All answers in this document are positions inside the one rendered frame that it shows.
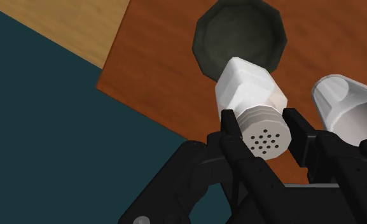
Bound white cup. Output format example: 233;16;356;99
311;73;367;147

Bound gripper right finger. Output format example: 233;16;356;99
282;107;367;224

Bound dark green bowl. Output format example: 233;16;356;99
191;0;288;83

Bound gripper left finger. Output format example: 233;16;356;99
118;108;288;224

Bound brown wooden table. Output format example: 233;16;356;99
95;0;367;185

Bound white salt shaker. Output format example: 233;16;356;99
214;57;293;161

